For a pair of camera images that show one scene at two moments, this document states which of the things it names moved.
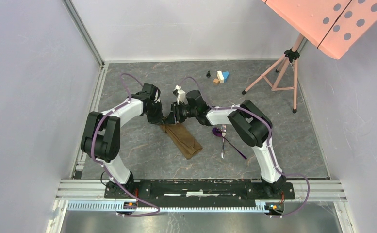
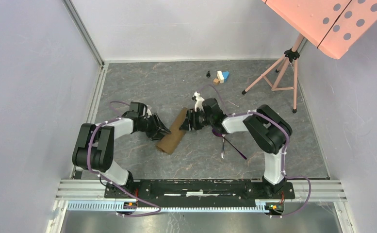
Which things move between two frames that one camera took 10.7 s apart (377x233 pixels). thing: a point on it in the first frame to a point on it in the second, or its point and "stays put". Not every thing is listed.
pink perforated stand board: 333,26 stays put
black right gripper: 175,109 to 194,124
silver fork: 223,132 stays put
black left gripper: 159,118 to 154,118
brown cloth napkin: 184,140 to 168,143
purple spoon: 218,132 stays put
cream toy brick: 221,76 stays put
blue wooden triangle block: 225,75 stays put
